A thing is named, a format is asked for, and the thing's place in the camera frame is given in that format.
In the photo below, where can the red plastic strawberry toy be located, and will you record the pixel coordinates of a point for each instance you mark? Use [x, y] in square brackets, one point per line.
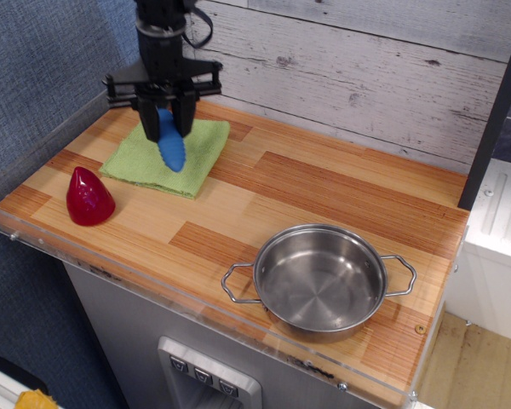
[88, 201]

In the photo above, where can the black and yellow object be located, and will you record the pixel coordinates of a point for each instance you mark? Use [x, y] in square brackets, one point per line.
[20, 389]

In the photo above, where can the blue-handled black fork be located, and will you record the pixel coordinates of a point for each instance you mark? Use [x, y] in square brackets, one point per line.
[170, 142]

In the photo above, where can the green folded cloth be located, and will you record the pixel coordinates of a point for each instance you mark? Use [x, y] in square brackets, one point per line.
[138, 161]

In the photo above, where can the white furniture at right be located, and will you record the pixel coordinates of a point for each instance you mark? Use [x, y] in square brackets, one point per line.
[479, 288]

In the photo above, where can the stainless steel pan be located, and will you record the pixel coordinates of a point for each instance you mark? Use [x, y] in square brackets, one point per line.
[319, 283]

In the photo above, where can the grey toy fridge cabinet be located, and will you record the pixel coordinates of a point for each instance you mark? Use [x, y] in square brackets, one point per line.
[128, 326]

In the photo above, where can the silver dispenser panel with buttons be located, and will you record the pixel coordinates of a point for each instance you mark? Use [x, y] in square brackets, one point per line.
[196, 380]

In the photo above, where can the black right vertical post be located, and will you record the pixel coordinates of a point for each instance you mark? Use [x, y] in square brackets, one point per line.
[487, 142]

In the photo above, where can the clear acrylic table guard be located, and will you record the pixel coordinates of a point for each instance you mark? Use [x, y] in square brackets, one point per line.
[270, 175]

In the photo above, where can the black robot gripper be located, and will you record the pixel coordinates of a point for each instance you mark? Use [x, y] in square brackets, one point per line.
[163, 76]

